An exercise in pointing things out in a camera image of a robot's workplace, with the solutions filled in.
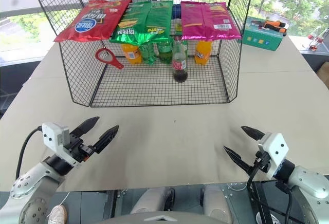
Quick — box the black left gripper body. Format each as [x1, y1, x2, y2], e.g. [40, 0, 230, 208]
[64, 134, 95, 164]

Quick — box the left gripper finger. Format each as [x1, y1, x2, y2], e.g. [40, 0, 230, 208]
[93, 125, 120, 155]
[70, 116, 100, 139]

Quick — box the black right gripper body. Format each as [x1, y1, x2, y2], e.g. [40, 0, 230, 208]
[252, 150, 271, 174]

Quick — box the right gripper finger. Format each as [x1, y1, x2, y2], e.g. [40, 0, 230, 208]
[240, 125, 266, 141]
[223, 145, 254, 176]

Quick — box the red bottle opener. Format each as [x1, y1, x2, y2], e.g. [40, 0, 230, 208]
[95, 48, 125, 70]

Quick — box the orange soda plastic bottle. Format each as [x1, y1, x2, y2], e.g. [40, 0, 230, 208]
[194, 40, 213, 65]
[121, 43, 142, 65]

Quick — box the green soda plastic bottle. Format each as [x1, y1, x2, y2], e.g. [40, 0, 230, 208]
[140, 43, 157, 66]
[157, 40, 174, 65]

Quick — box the glass cola bottle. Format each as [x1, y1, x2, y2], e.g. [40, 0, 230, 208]
[171, 35, 189, 84]

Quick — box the glass bottle with red liquid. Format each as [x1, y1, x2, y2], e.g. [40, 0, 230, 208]
[307, 26, 322, 41]
[307, 28, 329, 52]

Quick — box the silver right robot thigh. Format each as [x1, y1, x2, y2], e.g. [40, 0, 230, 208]
[204, 183, 233, 223]

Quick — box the silver robot thigh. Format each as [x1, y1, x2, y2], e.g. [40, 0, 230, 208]
[204, 183, 233, 223]
[130, 186, 176, 222]

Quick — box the black and white sneaker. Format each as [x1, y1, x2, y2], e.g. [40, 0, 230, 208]
[255, 213, 279, 224]

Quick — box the pinkish white sneaker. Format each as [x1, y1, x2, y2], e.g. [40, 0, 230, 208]
[48, 204, 68, 224]

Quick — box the silver left robot thigh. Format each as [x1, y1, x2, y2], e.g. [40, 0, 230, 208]
[130, 186, 176, 222]

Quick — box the green cardboard box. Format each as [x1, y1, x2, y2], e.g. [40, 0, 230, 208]
[242, 16, 284, 52]

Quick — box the grey robot torso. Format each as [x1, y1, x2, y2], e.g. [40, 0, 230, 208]
[102, 214, 232, 224]

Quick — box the red chips bag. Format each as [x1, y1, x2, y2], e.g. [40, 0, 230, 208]
[53, 0, 133, 43]

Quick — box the orange and black hand tool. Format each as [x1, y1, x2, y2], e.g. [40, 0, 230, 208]
[250, 18, 287, 36]

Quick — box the magenta chips bag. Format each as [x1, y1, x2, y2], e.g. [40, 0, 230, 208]
[180, 1, 242, 41]

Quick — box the green chips bag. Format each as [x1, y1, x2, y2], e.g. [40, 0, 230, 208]
[108, 0, 174, 46]

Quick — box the blue snack bag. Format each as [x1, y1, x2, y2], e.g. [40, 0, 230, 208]
[171, 4, 184, 20]

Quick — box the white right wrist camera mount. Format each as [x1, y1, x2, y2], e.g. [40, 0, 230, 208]
[258, 132, 289, 181]

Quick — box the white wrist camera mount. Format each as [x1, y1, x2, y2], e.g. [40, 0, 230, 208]
[258, 132, 289, 181]
[41, 122, 83, 169]

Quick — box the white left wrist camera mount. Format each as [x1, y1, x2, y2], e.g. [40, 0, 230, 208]
[41, 122, 83, 169]

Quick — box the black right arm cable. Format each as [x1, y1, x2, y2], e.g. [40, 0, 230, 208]
[247, 154, 294, 224]

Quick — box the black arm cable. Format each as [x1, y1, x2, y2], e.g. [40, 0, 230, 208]
[247, 154, 294, 224]
[15, 127, 43, 181]

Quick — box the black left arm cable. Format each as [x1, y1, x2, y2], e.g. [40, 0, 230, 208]
[15, 127, 43, 181]

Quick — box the black wire grid rack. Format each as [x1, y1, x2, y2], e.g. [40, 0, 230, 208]
[27, 0, 257, 108]

